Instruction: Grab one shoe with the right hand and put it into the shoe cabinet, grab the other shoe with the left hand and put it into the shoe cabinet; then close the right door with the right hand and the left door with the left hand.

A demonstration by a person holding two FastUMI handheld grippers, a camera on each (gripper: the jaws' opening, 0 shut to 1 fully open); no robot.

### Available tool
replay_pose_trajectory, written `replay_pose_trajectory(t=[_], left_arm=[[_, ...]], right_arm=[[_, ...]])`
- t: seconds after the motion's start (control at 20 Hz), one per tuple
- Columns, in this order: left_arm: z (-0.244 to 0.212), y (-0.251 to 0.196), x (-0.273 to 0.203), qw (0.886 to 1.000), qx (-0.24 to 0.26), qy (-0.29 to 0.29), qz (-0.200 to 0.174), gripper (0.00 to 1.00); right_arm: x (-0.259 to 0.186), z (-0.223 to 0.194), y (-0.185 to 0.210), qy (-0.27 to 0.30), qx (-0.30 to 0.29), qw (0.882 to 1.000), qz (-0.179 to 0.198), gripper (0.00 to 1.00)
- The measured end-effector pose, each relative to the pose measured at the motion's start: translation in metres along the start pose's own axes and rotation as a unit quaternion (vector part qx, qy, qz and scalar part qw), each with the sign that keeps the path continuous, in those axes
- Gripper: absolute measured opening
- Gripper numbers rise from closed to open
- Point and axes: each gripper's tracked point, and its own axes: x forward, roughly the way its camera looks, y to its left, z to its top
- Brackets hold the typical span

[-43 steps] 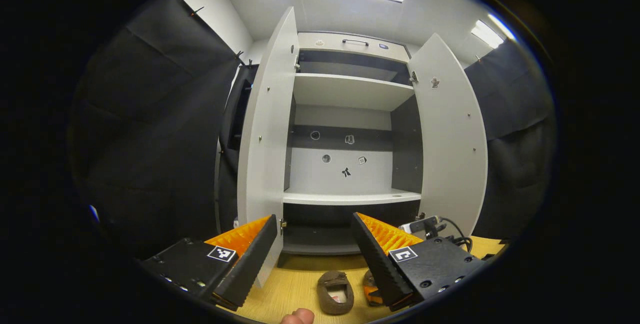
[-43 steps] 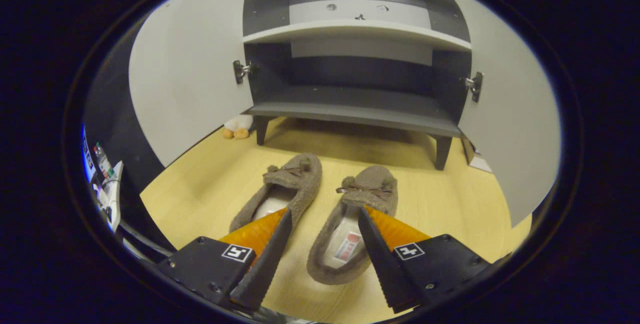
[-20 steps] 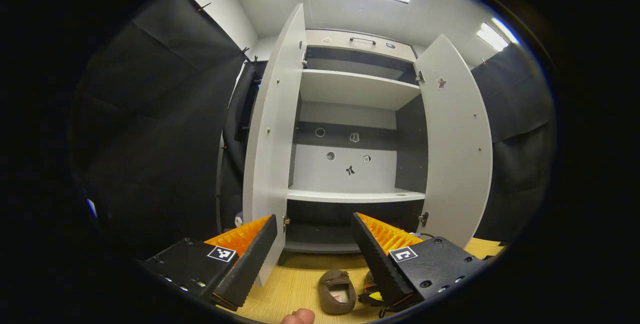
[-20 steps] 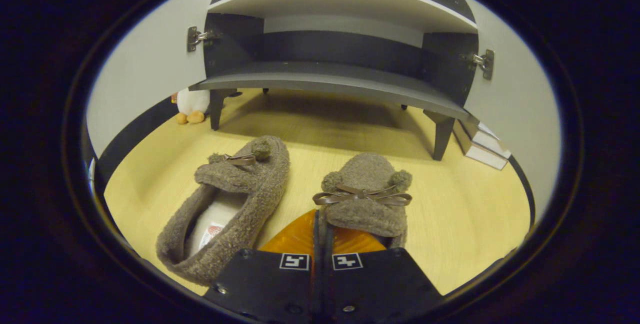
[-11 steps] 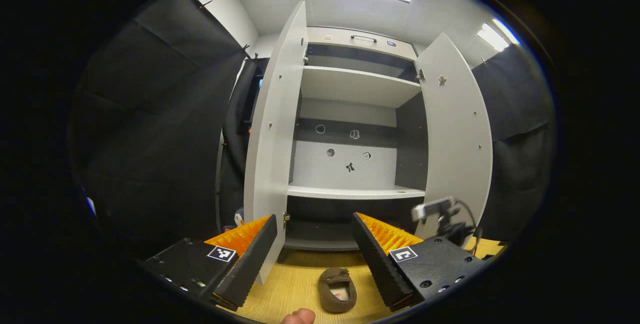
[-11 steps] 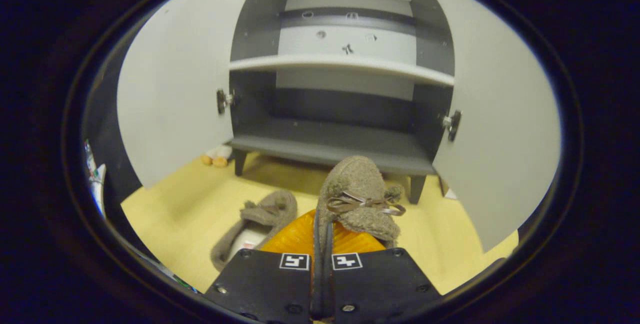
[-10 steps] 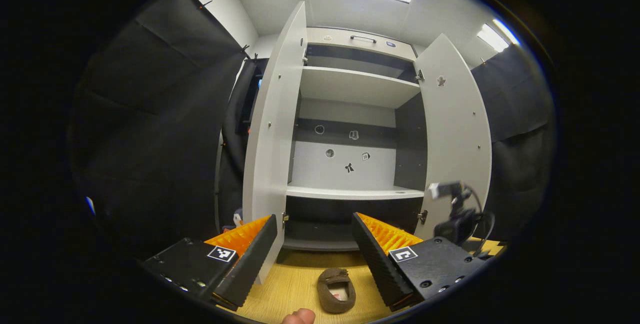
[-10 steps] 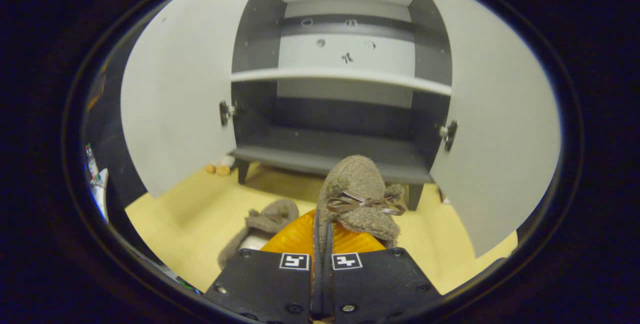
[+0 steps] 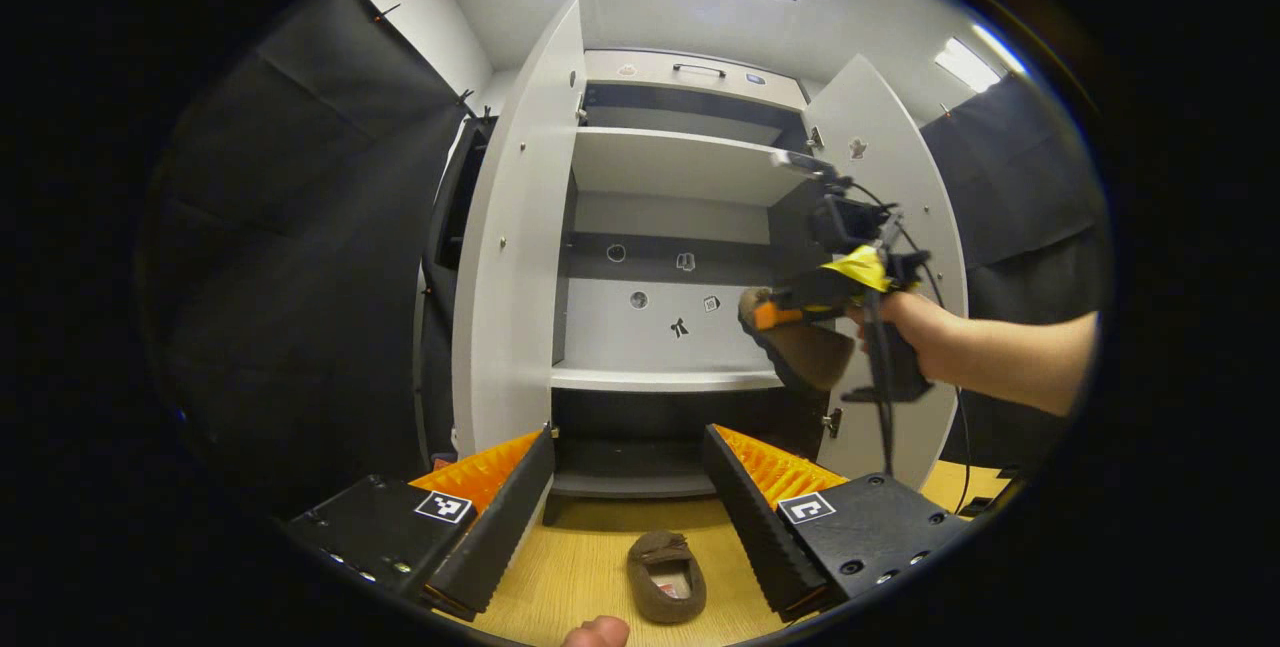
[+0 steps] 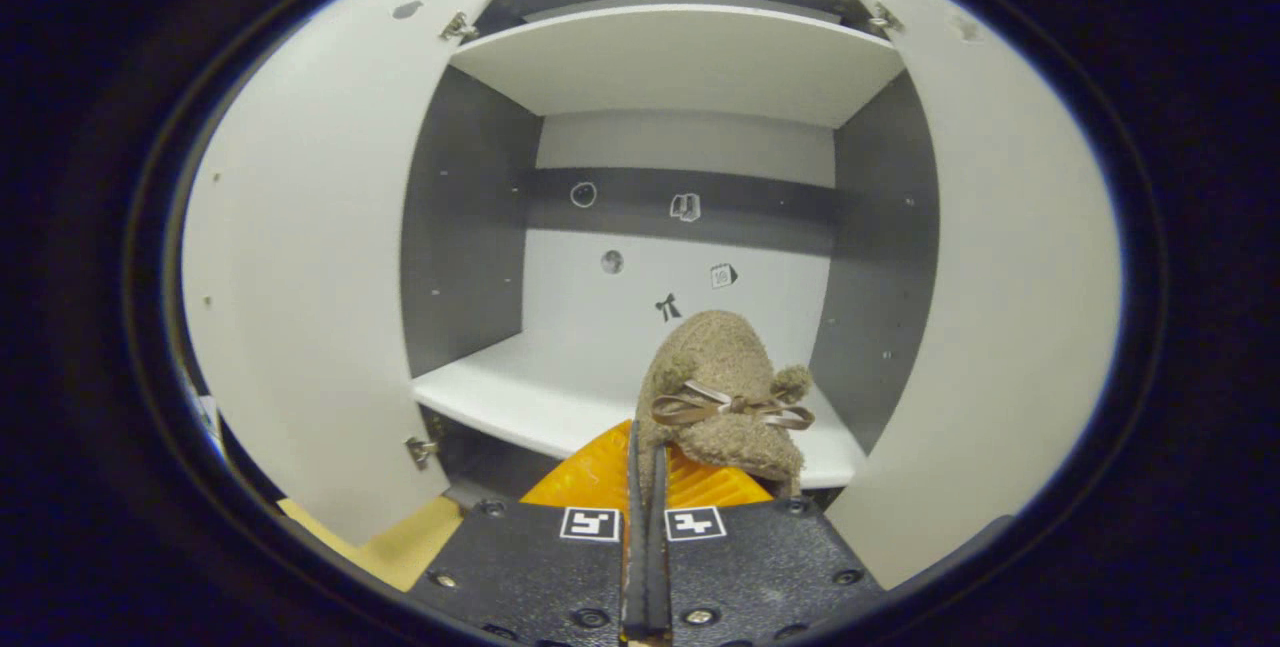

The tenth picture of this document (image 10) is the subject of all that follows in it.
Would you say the brown fuzzy shoe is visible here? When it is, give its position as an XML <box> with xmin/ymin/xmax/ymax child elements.
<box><xmin>636</xmin><ymin>309</ymin><xmax>816</xmax><ymax>498</ymax></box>

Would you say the white shoe cabinet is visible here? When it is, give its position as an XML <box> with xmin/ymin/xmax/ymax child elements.
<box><xmin>400</xmin><ymin>0</ymin><xmax>943</xmax><ymax>513</ymax></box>

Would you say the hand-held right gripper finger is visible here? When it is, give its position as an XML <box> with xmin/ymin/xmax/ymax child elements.
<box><xmin>405</xmin><ymin>417</ymin><xmax>649</xmax><ymax>647</ymax></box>
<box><xmin>645</xmin><ymin>427</ymin><xmax>886</xmax><ymax>647</ymax></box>

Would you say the white shoe cabinet door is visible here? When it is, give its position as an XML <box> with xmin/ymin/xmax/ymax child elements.
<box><xmin>825</xmin><ymin>0</ymin><xmax>1123</xmax><ymax>590</ymax></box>
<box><xmin>180</xmin><ymin>0</ymin><xmax>491</xmax><ymax>548</ymax></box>

